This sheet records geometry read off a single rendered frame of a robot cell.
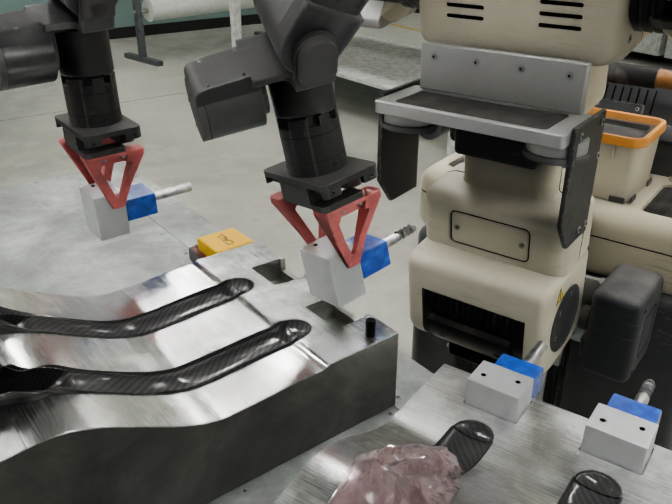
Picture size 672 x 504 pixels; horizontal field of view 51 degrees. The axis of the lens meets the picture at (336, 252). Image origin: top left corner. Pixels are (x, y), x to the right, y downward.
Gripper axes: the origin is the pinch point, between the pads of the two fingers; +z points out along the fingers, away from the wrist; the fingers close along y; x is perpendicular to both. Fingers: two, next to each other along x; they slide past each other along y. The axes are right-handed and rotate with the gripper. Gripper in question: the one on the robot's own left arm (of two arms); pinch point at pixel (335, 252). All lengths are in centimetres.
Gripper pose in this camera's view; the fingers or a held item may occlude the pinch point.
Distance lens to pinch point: 71.1
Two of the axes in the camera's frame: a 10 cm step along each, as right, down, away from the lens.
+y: 6.1, 2.4, -7.6
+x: 7.7, -4.0, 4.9
